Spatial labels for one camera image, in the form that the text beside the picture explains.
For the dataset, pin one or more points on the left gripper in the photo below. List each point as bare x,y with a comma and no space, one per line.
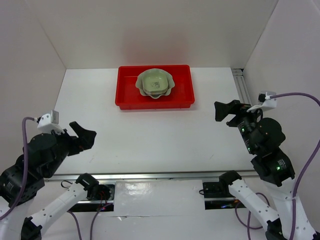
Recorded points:
86,137

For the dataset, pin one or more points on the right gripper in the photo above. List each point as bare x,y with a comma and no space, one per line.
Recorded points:
221,108

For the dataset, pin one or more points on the large green scalloped bowl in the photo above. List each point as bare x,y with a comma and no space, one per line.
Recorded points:
155,71

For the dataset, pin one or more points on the green square plate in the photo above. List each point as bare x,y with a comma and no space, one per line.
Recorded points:
155,84

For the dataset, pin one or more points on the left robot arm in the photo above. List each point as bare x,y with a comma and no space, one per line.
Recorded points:
28,207

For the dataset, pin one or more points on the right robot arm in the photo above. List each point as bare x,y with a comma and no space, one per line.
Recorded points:
288,220

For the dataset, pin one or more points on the red plastic bin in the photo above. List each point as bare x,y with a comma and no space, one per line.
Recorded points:
128,97

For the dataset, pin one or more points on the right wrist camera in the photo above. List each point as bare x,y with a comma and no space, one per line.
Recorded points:
265,102

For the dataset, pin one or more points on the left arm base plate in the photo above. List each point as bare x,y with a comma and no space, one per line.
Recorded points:
103,199

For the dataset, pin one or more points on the front aluminium rail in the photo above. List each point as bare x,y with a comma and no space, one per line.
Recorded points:
151,176

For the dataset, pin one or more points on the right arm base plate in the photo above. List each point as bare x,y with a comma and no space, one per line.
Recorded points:
216,197

